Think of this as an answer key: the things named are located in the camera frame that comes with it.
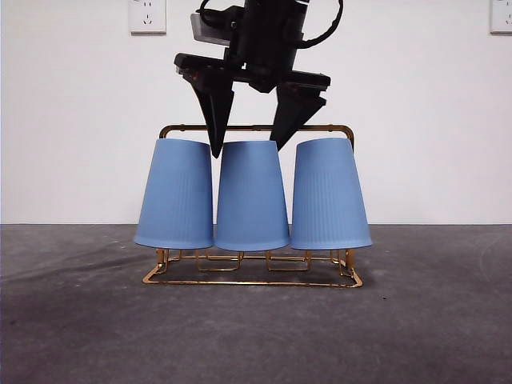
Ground blue ribbed plastic cup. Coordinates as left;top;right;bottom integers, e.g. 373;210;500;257
290;138;374;251
133;138;215;249
214;140;291;252

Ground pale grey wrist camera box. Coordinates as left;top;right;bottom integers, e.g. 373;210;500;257
190;11;243;45

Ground white wall socket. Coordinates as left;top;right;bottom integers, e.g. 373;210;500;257
490;0;512;35
128;0;167;35

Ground gold wire cup holder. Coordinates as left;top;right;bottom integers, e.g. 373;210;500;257
142;123;364;289

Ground thin black cable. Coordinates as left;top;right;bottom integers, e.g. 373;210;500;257
298;0;346;46

